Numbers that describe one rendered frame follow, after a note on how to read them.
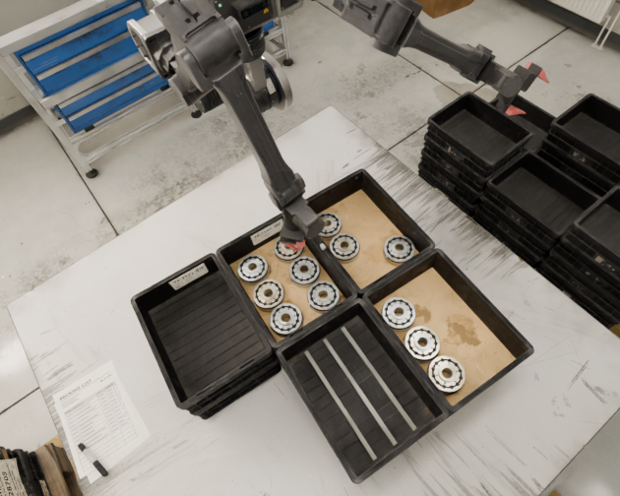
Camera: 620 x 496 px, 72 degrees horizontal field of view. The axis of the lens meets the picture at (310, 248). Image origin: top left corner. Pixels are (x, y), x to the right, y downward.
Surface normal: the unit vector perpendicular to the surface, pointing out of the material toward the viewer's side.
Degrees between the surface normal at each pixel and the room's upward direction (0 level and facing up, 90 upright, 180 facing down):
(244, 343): 0
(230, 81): 82
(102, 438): 0
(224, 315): 0
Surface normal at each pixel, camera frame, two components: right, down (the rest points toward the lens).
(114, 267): -0.08, -0.50
